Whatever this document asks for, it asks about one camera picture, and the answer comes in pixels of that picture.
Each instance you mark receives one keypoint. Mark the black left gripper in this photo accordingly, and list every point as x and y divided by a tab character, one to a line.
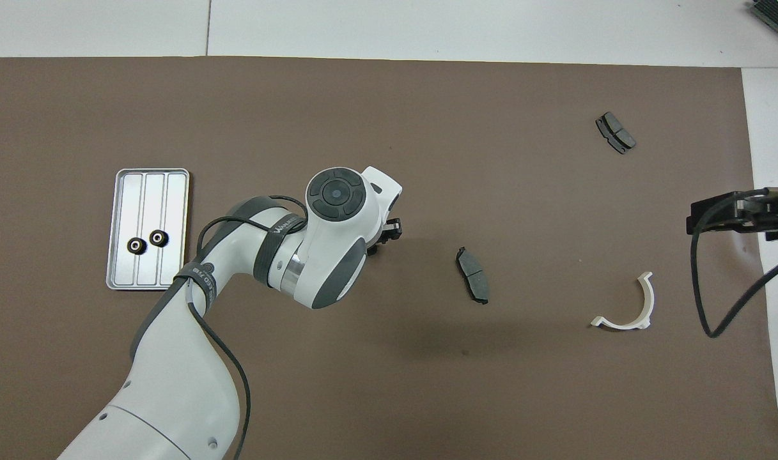
392	230

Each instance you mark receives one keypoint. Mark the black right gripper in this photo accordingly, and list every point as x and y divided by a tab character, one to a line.
756	220

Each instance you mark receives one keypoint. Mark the black bearing gear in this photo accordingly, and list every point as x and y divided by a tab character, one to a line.
159	238
136	245

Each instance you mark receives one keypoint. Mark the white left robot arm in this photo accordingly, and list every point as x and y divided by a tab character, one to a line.
171	383

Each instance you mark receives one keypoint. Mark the silver metal tray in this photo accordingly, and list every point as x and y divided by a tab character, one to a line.
130	204

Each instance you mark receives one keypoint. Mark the dark grey brake pad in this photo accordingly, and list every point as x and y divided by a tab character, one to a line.
473	275
615	133

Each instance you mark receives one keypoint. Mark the brown table mat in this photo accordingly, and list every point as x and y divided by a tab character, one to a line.
491	383

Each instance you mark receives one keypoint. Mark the white curved plastic bracket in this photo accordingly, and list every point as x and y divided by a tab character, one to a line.
647	300

